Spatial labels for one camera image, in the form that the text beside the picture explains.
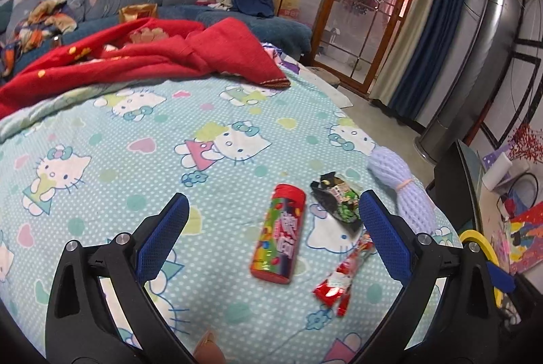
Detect yellow tape ring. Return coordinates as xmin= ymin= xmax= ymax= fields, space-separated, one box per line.
xmin=459 ymin=229 xmax=505 ymax=305

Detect red berry branches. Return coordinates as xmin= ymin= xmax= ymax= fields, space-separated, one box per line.
xmin=507 ymin=122 xmax=543 ymax=163

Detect pink purple cloth pile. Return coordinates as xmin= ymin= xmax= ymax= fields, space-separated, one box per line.
xmin=261 ymin=42 xmax=294 ymax=70

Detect glass television stand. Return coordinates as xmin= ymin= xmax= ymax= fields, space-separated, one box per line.
xmin=426 ymin=139 xmax=484 ymax=246

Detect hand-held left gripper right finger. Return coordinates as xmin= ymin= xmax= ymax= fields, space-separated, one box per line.
xmin=352 ymin=189 xmax=503 ymax=364

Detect cartoon cat printed blanket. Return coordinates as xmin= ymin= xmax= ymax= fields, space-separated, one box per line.
xmin=0 ymin=62 xmax=463 ymax=364

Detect purple foam net sleeve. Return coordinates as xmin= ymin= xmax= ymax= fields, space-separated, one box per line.
xmin=367 ymin=147 xmax=437 ymax=235

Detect red blanket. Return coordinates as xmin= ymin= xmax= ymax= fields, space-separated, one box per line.
xmin=0 ymin=17 xmax=291 ymax=121

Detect green black snack wrapper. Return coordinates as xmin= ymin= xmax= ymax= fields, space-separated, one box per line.
xmin=310 ymin=173 xmax=363 ymax=233

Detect round grey stool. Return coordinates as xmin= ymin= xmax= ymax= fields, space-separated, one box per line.
xmin=305 ymin=66 xmax=340 ymax=87

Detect white paper towel roll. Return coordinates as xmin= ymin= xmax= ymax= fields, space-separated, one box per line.
xmin=483 ymin=154 xmax=531 ymax=192

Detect yellow cardboard box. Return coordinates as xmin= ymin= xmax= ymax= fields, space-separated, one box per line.
xmin=274 ymin=0 xmax=300 ymax=19

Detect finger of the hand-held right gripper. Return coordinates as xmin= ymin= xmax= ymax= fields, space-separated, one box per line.
xmin=485 ymin=261 xmax=517 ymax=293

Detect colourful flat box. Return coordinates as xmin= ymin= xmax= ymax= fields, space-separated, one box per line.
xmin=494 ymin=200 xmax=543 ymax=275

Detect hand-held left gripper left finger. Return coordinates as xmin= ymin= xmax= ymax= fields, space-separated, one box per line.
xmin=44 ymin=192 xmax=200 ymax=364

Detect red candy wrapper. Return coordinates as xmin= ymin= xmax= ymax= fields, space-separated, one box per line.
xmin=313 ymin=234 xmax=376 ymax=318

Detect gold gift box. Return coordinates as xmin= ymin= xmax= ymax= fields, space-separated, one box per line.
xmin=119 ymin=3 xmax=158 ymax=23

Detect colourful patterned cloth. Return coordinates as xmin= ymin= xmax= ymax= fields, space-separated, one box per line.
xmin=8 ymin=0 xmax=79 ymax=51

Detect black round hoop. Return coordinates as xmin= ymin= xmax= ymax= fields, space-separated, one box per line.
xmin=505 ymin=173 xmax=540 ymax=216

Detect wooden glass sliding door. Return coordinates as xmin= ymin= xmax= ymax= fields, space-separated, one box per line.
xmin=271 ymin=0 xmax=429 ymax=95

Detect grey tower air conditioner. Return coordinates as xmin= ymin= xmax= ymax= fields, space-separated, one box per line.
xmin=415 ymin=0 xmax=524 ymax=165

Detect red candy tube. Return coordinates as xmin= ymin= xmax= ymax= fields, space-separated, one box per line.
xmin=249 ymin=183 xmax=307 ymax=285

